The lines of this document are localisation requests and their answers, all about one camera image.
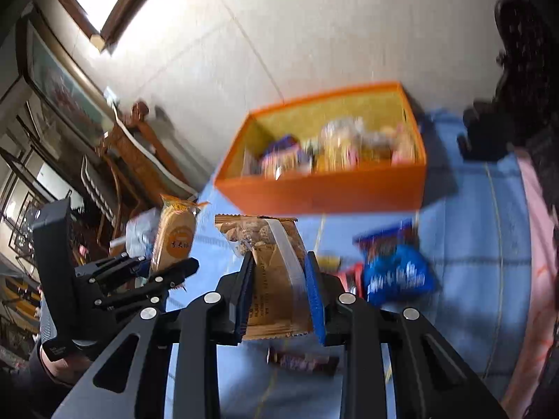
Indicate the small dark candy bar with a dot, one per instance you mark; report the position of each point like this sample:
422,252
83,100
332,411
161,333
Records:
301,362

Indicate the white metal rack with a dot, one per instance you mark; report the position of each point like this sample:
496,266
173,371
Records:
89,183

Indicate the orange cardboard box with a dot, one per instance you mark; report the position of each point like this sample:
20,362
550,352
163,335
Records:
327,192

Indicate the brown wooden picture frame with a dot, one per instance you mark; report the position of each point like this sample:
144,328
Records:
74,8

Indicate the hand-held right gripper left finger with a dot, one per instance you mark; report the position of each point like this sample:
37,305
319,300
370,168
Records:
238,305

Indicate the pink cloth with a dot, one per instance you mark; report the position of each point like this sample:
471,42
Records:
537,248

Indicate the dark carved wooden furniture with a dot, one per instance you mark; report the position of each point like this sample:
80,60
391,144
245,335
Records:
524,74

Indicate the framed wall painting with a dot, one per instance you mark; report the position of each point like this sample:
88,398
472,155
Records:
56,78

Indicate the carved brown wooden chair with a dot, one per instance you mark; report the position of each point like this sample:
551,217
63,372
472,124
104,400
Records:
131,139

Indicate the brown biscuit packet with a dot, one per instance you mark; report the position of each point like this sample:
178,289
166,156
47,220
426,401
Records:
270,270

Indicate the blue snack packet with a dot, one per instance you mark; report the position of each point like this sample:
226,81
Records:
393,275
284,152

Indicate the orange-edged bread roll packet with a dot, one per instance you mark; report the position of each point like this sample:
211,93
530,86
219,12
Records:
174,235

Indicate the pink cracker packet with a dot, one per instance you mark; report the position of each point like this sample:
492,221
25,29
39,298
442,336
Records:
404,142

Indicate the person's left hand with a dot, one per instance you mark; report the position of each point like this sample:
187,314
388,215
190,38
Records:
65,369

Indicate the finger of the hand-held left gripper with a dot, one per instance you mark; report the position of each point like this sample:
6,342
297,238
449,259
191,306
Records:
170,277
118,268

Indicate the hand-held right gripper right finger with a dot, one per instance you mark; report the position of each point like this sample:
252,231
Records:
315,301

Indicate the white wall socket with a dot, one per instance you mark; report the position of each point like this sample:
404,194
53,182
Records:
110,94

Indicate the white plastic bag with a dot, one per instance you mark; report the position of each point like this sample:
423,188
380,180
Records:
139,231

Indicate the red chocolate packet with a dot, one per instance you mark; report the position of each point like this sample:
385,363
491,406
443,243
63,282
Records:
351,279

